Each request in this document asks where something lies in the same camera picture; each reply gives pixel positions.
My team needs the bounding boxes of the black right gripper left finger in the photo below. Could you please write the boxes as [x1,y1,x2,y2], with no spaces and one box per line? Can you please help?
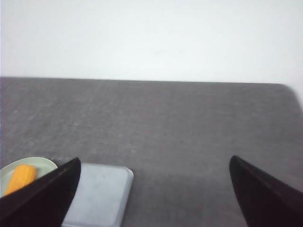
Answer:
[0,157,81,227]

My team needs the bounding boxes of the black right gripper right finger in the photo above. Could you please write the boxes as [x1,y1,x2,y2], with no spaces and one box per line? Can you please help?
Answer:
[229,156,303,227]

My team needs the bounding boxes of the yellow corn cob piece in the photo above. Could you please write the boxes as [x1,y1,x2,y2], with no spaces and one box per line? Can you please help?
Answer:
[4,164,36,196]

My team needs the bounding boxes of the green ceramic plate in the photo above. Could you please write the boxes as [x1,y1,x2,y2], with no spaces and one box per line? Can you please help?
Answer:
[0,157,57,197]

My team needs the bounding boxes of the silver digital kitchen scale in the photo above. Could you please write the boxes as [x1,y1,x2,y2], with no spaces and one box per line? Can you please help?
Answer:
[62,163,134,227]

